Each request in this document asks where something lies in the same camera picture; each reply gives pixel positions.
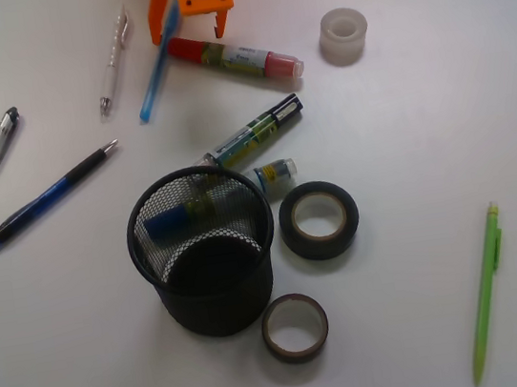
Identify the red whiteboard marker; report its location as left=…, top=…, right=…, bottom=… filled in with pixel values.
left=167, top=37, right=304, bottom=80

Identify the black whiteboard marker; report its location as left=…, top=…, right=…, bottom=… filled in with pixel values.
left=195, top=93, right=303, bottom=169

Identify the blue whiteboard marker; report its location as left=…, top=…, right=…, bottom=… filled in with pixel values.
left=143, top=158, right=298, bottom=239

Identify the white clear pen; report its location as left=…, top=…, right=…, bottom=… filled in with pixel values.
left=99, top=5, right=129, bottom=119

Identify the light blue pen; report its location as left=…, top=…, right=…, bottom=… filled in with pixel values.
left=139, top=0, right=180, bottom=124

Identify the black mesh pen holder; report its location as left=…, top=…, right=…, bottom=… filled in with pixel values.
left=126, top=166, right=275, bottom=337

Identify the blue black ballpoint pen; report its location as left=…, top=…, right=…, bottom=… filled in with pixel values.
left=0, top=139, right=118, bottom=247

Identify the clear tape roll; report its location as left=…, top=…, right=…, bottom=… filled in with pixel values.
left=319, top=8, right=368, bottom=66

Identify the black electrical tape roll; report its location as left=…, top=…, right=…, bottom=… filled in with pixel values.
left=279, top=181, right=360, bottom=260

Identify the brown tape roll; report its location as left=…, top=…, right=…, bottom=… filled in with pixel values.
left=261, top=294, right=329, bottom=364

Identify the green mechanical pencil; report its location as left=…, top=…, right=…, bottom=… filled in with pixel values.
left=472, top=202, right=502, bottom=387

